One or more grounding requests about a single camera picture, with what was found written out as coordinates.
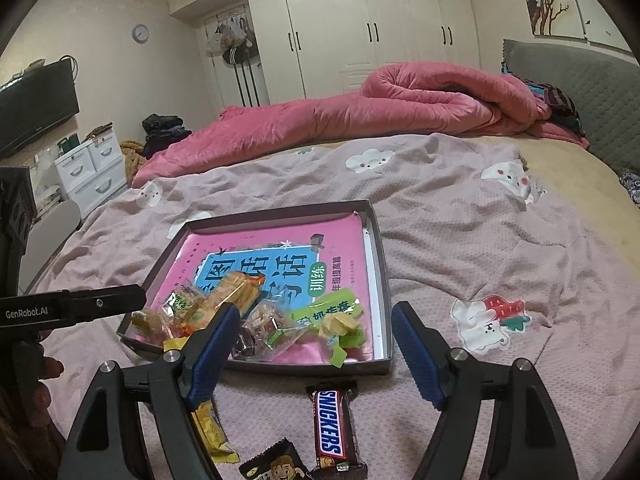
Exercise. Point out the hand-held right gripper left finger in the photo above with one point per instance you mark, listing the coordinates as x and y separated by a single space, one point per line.
215 355

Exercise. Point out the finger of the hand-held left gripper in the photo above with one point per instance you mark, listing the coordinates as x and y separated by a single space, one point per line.
115 301

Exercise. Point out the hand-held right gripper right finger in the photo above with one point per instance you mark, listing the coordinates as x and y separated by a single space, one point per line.
415 355

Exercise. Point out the dark brown chocolate packet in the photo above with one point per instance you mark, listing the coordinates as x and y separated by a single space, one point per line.
245 343

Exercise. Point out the clear snack packet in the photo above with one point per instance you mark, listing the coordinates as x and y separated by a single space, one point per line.
272 325

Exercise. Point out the orange snack bar packet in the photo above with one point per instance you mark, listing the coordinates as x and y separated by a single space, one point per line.
237 290

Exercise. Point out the dark shallow cardboard tray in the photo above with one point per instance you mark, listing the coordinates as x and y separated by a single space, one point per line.
310 367

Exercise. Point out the person's left hand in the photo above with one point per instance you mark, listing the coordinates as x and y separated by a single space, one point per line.
51 367

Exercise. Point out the small green yellow candy packet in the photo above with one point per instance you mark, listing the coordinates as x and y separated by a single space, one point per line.
175 302

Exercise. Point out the long yellow snack packet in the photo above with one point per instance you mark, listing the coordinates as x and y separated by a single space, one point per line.
210 427

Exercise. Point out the white drawer cabinet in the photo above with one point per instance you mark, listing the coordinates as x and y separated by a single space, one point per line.
90 175

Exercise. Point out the opened lime green snack packet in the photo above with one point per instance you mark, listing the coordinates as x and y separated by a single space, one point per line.
327 310

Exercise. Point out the brown wrapped chocolate bar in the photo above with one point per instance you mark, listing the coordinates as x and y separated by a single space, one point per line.
330 430

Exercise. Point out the black cartoon green pea packet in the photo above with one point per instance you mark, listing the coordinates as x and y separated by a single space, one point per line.
277 465

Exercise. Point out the brown knitted blanket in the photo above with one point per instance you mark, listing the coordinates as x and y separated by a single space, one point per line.
131 160

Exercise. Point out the pink and blue book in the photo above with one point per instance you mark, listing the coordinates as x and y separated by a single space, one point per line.
280 232

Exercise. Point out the pink printed bedsheet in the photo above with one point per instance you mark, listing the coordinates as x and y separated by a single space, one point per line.
450 220

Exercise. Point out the dark clothes pile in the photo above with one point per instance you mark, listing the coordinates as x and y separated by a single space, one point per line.
162 132

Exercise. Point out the beige bed sheet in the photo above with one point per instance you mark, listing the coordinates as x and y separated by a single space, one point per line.
585 200

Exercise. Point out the pink quilt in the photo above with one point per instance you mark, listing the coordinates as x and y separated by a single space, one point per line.
325 115

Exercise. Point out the patterned dark cloth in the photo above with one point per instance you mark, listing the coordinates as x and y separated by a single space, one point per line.
631 187

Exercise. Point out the hanging bags and hats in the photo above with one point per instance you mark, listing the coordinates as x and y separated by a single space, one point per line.
230 35

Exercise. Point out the striped folded clothes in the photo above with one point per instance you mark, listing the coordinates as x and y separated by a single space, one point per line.
555 102

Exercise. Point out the grey padded headboard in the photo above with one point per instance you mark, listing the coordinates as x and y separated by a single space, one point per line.
585 85

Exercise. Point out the white glossy wardrobe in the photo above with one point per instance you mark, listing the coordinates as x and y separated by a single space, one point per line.
340 25

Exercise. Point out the black wall television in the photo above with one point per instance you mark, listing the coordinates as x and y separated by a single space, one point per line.
35 105

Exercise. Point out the round wall clock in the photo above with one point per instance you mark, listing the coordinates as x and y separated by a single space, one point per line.
140 33

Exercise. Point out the flower wall painting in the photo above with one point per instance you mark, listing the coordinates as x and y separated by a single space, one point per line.
550 0

